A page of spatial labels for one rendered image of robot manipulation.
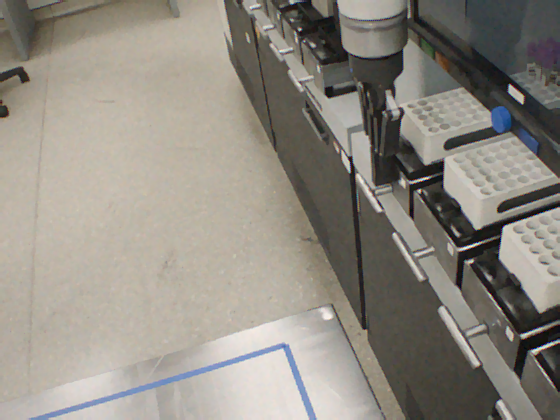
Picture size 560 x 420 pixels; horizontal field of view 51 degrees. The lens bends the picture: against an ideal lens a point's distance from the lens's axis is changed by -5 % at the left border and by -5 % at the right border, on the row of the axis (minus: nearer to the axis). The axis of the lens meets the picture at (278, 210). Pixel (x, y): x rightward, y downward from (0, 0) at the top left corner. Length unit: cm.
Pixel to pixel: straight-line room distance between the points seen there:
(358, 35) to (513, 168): 27
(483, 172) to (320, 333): 32
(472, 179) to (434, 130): 13
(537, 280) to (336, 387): 25
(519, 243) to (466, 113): 28
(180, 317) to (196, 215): 46
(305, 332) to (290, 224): 137
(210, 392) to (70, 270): 153
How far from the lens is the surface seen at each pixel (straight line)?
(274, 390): 67
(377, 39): 79
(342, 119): 118
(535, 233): 77
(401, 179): 93
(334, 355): 69
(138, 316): 192
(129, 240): 218
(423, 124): 93
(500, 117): 72
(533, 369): 72
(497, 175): 84
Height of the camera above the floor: 138
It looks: 41 degrees down
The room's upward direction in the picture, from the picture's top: 11 degrees counter-clockwise
